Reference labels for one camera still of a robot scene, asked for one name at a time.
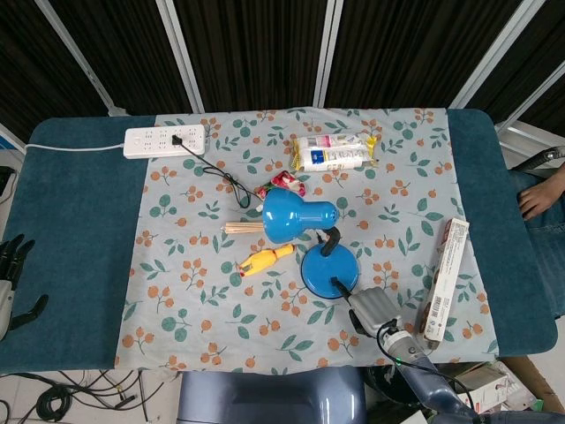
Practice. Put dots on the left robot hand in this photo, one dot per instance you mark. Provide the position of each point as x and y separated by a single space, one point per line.
12 274

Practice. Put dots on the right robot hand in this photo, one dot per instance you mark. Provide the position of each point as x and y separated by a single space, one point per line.
370 305

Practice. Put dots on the blue desk lamp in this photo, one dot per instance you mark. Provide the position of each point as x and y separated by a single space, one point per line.
309 238

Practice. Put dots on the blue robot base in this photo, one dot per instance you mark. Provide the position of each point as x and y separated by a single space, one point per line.
273 395

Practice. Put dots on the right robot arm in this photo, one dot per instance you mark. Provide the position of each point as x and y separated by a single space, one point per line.
424 375

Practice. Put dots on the teal table cover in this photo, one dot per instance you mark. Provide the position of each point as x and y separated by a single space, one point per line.
70 229

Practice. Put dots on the long cardboard cookie box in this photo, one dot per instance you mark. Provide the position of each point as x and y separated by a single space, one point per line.
443 282

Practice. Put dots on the floral grey tablecloth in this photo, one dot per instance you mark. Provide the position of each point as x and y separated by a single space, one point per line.
300 238

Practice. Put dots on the yellow rubber chicken toy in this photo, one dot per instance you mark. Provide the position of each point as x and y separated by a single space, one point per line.
264 260

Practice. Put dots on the cardboard box on floor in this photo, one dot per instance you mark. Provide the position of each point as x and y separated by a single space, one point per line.
481 384

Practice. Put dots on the bundle of wooden sticks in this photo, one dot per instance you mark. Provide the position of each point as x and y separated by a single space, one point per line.
243 228

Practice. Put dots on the red floral snack packet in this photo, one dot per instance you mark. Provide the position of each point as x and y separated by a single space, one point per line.
284 183

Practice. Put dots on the white yellow wrapped package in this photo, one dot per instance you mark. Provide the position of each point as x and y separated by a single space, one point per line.
333 152

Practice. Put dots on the person's jeans leg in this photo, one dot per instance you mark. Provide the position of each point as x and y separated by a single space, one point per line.
545 247

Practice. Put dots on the person's hand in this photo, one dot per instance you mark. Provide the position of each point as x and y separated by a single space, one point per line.
540 199

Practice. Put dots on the white power strip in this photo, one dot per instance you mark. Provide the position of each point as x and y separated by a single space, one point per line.
165 141

